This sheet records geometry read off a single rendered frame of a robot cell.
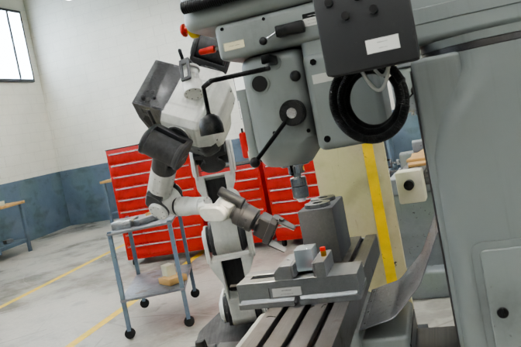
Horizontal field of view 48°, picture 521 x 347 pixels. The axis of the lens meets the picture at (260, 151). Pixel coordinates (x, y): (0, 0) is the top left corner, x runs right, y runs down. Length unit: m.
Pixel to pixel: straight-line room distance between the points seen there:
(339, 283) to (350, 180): 1.86
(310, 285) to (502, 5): 0.86
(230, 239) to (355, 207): 1.27
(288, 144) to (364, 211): 1.90
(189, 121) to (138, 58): 10.14
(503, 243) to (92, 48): 11.59
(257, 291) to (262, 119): 0.48
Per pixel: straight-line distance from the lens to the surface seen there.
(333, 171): 3.43
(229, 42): 1.61
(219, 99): 2.04
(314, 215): 1.96
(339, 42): 1.28
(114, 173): 7.22
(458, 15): 1.53
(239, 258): 2.40
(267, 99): 1.59
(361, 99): 1.52
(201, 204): 2.05
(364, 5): 1.28
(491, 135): 1.45
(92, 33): 12.66
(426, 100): 1.46
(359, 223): 3.46
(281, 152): 1.60
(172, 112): 2.01
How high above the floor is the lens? 1.45
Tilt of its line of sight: 3 degrees down
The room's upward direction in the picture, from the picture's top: 11 degrees counter-clockwise
